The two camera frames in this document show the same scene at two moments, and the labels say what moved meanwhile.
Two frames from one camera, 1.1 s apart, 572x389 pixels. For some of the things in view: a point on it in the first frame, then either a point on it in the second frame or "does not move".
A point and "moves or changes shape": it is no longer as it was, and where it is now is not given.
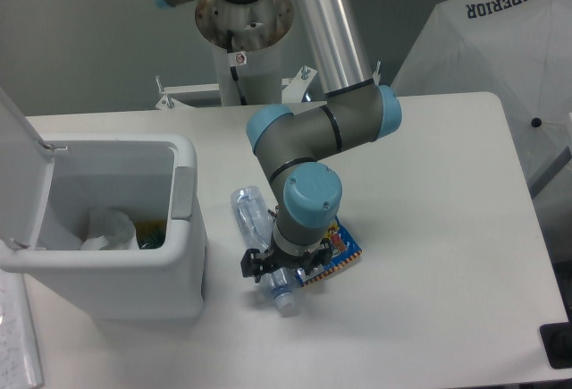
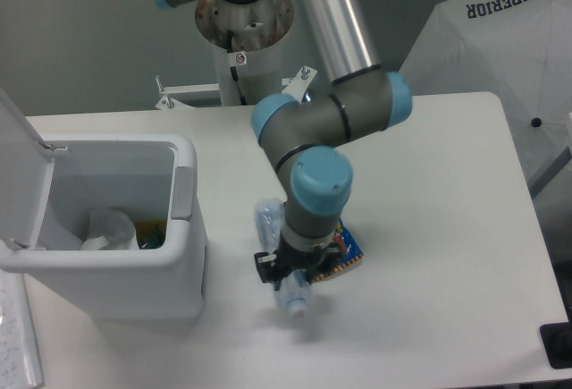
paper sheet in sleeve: x=20 y=360 does not move
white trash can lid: x=26 y=167 does not move
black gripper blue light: x=276 y=258 to x=274 y=266
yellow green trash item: x=150 y=232 does not move
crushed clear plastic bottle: x=255 y=217 moves or changes shape
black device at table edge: x=558 y=342 does not move
